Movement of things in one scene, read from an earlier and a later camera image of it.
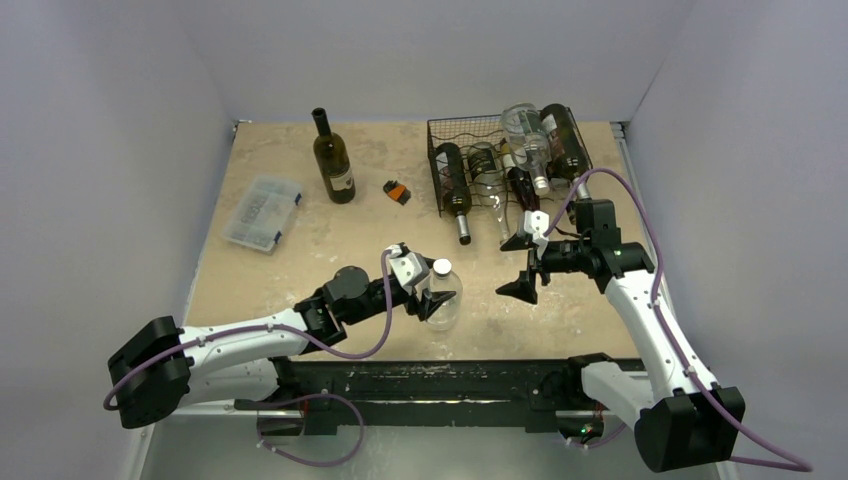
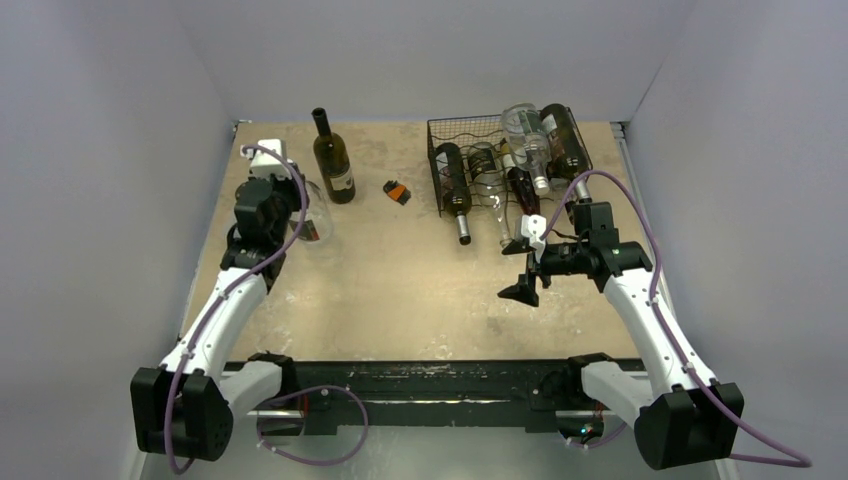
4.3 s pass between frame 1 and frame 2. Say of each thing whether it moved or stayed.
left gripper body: moved
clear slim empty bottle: stayed
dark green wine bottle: stayed
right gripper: stayed
